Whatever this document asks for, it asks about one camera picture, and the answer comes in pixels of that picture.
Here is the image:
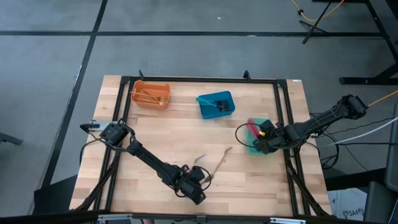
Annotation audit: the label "black floor cable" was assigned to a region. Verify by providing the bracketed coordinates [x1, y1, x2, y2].
[334, 141, 398, 146]
[357, 117, 393, 130]

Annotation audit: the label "thin yellow floor cable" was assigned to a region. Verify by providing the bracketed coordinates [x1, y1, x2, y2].
[290, 0, 346, 22]

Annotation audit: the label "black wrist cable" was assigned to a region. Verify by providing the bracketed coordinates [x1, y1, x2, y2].
[234, 122, 261, 149]
[198, 166, 213, 191]

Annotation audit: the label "orange plastic bin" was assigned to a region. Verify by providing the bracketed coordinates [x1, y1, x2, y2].
[130, 80, 172, 110]

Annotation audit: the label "black stand leg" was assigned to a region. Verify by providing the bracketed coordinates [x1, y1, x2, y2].
[0, 132, 24, 146]

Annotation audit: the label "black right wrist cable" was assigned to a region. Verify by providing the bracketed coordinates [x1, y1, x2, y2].
[234, 122, 261, 149]

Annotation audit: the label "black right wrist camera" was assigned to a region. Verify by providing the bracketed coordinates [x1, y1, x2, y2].
[259, 119, 277, 135]

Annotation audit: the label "gold fork held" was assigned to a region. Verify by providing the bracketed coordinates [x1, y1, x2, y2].
[129, 90, 168, 103]

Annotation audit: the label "gold fork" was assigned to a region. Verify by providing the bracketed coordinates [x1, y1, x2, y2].
[129, 90, 168, 103]
[132, 97, 159, 104]
[141, 89, 167, 105]

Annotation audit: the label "teal green plastic bin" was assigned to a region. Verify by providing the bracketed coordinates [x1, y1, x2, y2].
[245, 117, 280, 156]

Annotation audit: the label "blue-handled black fork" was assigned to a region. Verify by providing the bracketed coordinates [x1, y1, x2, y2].
[216, 100, 231, 113]
[195, 96, 222, 108]

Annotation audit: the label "black desk frame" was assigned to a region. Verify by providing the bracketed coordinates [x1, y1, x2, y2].
[312, 0, 398, 85]

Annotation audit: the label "black aluminium table frame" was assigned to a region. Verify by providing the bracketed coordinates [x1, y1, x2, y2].
[70, 70, 332, 218]

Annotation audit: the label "red-handled silver fork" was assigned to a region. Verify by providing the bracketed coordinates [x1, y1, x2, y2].
[247, 118, 259, 138]
[185, 154, 206, 174]
[252, 121, 264, 140]

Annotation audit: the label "white cable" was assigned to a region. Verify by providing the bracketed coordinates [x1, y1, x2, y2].
[329, 116, 398, 146]

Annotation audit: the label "blue plastic bin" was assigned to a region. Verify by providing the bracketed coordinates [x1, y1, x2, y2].
[195, 90, 236, 120]

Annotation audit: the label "loose utensils on table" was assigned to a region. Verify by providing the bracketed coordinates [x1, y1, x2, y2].
[201, 146, 234, 185]

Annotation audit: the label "white printed box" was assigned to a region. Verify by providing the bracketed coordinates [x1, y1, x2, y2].
[326, 187, 368, 222]

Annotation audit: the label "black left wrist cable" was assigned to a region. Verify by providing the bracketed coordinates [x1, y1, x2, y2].
[198, 166, 213, 191]

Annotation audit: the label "yellow extension cord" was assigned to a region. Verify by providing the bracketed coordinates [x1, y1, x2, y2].
[368, 89, 398, 108]

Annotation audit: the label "dark grey box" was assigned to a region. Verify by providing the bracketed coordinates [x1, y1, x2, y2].
[363, 180, 398, 224]

